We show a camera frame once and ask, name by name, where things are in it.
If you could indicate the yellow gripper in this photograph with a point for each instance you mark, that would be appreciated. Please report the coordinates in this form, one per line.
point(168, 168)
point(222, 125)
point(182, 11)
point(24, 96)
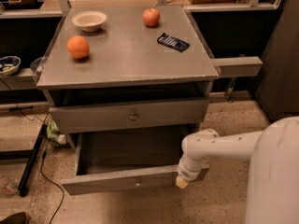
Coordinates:
point(187, 173)

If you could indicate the grey drawer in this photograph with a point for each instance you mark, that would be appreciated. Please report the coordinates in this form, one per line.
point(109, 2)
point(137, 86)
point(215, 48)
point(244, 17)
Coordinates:
point(127, 159)
point(116, 116)

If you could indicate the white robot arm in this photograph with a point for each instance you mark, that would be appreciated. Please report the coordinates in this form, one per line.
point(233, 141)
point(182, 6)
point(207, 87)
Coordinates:
point(273, 156)

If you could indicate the grey top drawer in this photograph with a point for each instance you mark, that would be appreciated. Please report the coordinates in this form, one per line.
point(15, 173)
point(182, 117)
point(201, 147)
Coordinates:
point(116, 116)

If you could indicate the grey drawer cabinet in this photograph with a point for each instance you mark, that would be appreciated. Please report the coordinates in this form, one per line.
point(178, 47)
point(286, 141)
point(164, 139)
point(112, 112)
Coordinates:
point(127, 64)

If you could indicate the grey side shelf beam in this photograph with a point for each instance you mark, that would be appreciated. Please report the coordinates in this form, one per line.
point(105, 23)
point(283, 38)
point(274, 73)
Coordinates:
point(238, 66)

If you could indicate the green white plastic bag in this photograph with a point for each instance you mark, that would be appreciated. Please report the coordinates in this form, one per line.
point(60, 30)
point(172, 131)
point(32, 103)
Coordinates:
point(54, 136)

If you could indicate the dark blue snack packet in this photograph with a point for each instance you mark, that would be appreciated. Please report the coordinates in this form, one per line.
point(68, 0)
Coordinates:
point(172, 42)

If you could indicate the black metal stand leg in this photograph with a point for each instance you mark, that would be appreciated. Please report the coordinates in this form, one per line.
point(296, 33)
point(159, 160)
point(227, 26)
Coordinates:
point(22, 188)

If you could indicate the brown shoe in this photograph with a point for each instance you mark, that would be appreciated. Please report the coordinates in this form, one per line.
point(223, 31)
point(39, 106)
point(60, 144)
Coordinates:
point(18, 218)

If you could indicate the red apple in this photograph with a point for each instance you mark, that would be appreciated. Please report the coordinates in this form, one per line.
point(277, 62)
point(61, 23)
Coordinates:
point(151, 17)

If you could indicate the orange fruit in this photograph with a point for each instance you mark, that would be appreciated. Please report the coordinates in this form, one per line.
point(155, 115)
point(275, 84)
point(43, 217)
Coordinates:
point(78, 47)

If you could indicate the beige bowl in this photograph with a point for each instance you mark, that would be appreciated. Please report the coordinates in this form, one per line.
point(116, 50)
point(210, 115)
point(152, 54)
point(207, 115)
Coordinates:
point(89, 21)

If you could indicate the clear plastic container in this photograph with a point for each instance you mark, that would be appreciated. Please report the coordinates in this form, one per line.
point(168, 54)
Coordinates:
point(37, 66)

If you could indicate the blue white patterned bowl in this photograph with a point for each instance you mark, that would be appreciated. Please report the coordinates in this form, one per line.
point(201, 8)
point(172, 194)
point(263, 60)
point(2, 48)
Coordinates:
point(9, 65)

